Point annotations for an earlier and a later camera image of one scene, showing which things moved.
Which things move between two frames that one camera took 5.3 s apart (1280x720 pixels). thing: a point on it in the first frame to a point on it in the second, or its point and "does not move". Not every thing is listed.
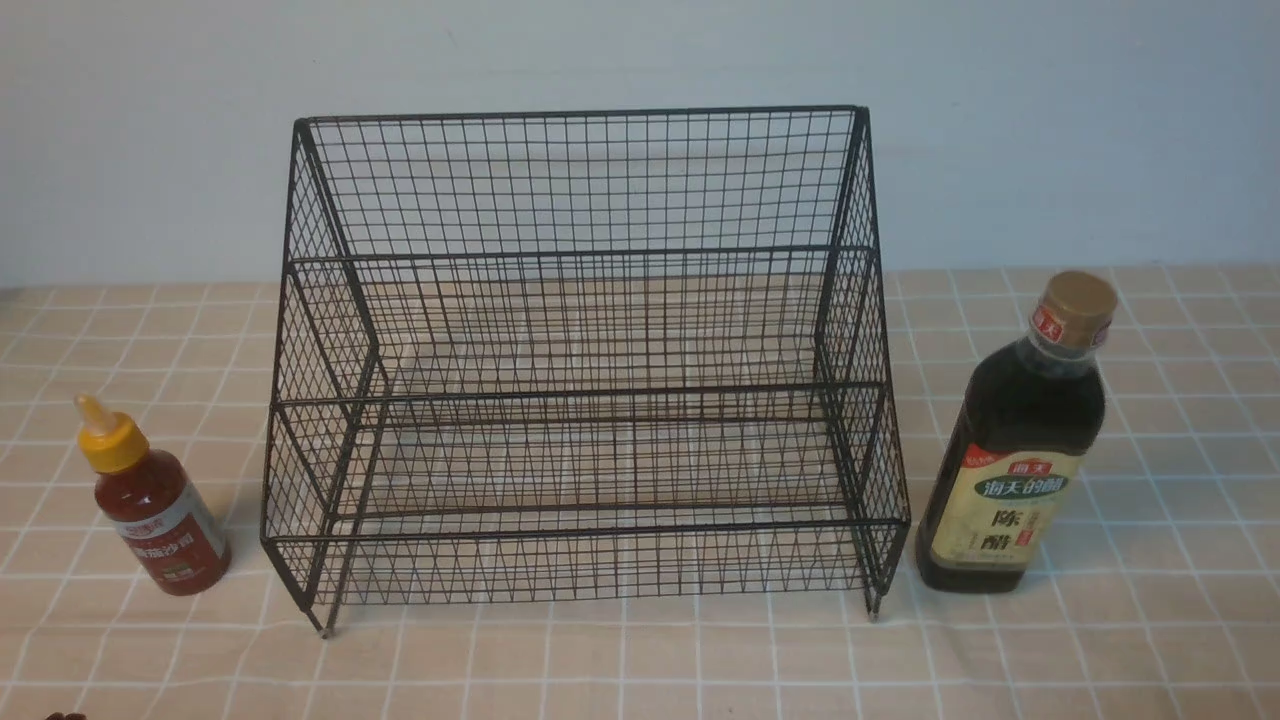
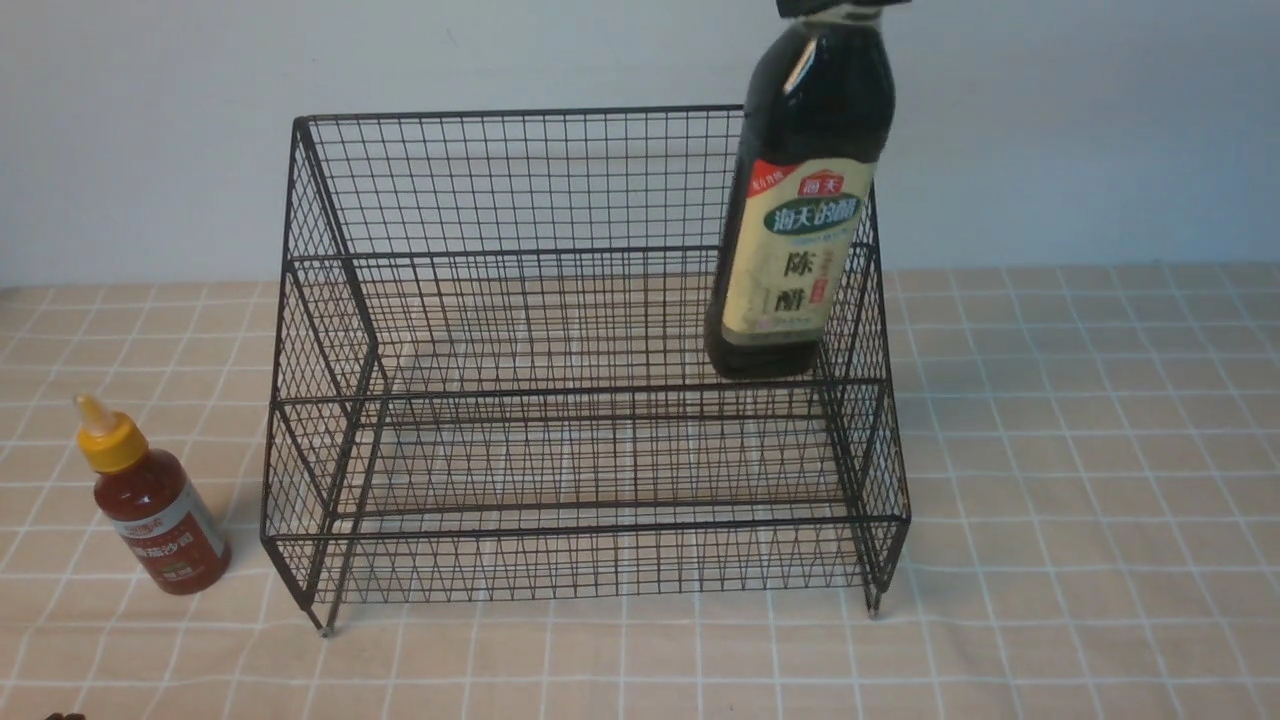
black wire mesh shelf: x=583 y=356 does not move
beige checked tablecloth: x=1158 y=596 does not move
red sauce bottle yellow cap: x=155 y=509 does not move
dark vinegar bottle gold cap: x=1017 y=452 to x=798 y=192
